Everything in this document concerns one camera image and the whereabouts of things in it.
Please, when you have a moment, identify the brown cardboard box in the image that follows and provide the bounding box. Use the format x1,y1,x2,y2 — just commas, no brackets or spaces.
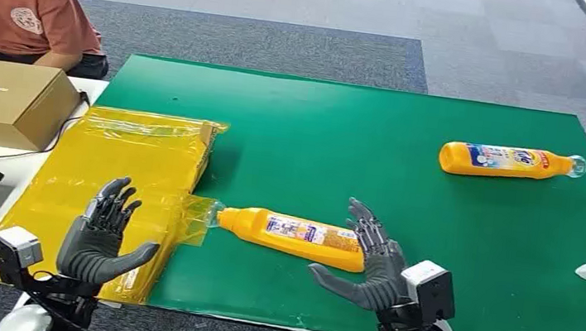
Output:
0,60,85,157

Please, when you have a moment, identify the thin black power cable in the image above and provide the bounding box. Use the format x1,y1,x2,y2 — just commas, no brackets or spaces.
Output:
0,79,93,180

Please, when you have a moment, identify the orange bottle with clear cap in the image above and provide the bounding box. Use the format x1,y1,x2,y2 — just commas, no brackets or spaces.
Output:
204,200,372,276
436,138,586,190

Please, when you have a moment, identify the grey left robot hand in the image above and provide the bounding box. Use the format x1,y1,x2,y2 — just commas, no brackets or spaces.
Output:
54,170,168,293

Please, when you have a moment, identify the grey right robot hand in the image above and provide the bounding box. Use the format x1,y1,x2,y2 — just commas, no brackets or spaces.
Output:
303,192,422,318

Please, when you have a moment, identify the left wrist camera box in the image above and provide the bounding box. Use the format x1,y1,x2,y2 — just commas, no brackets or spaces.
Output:
0,224,47,289

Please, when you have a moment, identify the white side table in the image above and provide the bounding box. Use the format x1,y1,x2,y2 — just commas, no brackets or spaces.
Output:
0,67,110,284

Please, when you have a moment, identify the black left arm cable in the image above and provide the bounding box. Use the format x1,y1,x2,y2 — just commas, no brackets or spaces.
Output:
22,269,133,331

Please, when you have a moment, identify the yellow plastic wrapped package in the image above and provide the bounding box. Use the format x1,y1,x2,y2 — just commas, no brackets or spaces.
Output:
0,94,232,314

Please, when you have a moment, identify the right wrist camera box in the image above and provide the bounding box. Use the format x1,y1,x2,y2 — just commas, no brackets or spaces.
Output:
395,257,462,329

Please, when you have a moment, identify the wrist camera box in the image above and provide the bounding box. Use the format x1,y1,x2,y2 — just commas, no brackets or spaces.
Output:
0,224,47,289
395,257,462,329

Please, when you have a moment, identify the green table mat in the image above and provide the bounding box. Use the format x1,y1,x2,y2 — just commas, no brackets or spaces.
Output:
70,50,586,331

